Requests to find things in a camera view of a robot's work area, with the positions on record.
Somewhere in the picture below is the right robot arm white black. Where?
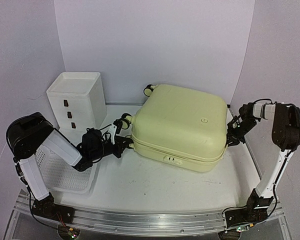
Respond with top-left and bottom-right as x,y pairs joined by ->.
226,98 -> 300,222

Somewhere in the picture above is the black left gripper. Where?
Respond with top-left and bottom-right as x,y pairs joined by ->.
90,136 -> 131,161

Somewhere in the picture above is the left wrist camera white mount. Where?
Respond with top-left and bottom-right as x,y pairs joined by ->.
108,119 -> 123,145

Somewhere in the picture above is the pale yellow hard-shell suitcase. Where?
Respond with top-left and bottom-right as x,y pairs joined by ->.
121,84 -> 228,173

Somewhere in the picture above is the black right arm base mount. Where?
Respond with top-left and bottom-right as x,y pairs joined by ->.
221,188 -> 278,230

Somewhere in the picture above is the white three-drawer storage cabinet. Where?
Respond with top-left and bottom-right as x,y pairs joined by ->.
46,71 -> 107,132

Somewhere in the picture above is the white perforated plastic basket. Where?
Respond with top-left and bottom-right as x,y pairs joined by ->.
35,146 -> 97,195

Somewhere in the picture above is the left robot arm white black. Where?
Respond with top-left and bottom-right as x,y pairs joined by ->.
5,112 -> 133,219

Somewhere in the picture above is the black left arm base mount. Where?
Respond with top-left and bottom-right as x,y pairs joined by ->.
31,193 -> 75,224

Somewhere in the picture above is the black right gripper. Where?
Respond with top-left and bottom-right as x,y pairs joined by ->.
223,118 -> 258,148

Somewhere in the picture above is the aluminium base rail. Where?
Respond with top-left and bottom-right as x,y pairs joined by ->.
14,192 -> 283,233

